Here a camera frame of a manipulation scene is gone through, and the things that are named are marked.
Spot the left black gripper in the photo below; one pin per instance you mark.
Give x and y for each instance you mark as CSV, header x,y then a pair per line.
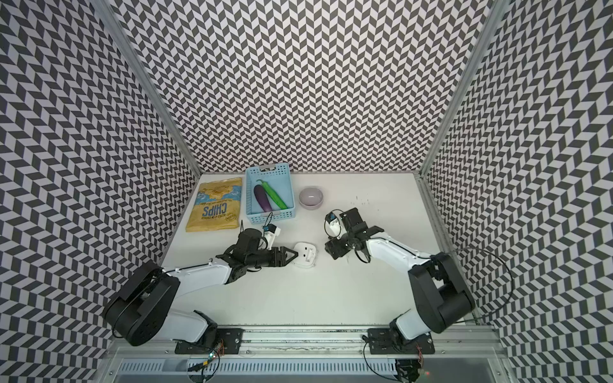
x,y
281,261

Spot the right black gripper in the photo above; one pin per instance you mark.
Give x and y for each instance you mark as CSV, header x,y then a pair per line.
x,y
334,246

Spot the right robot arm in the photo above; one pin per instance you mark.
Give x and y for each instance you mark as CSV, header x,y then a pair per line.
x,y
441,297

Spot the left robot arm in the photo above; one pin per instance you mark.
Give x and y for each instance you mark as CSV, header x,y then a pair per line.
x,y
142,309

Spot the purple toy eggplant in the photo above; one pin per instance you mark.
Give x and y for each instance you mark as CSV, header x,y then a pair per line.
x,y
261,197

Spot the lilac ceramic bowl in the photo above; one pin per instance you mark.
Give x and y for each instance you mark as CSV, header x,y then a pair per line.
x,y
311,198

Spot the green toy cucumber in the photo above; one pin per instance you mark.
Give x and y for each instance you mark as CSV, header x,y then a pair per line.
x,y
273,194

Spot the light blue plastic basket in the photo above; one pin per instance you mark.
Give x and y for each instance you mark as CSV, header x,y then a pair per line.
x,y
279,178

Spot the yellow chips bag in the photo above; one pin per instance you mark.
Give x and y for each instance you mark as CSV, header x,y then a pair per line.
x,y
217,206

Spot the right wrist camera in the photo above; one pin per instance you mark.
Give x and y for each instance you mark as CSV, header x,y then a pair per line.
x,y
333,226

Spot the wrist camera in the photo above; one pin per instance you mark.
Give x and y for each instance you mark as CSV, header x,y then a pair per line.
x,y
270,233
333,226

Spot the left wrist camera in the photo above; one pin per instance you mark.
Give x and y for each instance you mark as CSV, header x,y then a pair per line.
x,y
270,233

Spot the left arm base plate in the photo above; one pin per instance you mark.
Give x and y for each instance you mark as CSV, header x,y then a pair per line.
x,y
225,341

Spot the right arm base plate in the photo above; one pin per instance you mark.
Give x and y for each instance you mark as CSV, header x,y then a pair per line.
x,y
387,341

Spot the aluminium front rail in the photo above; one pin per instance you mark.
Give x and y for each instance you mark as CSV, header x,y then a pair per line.
x,y
326,341

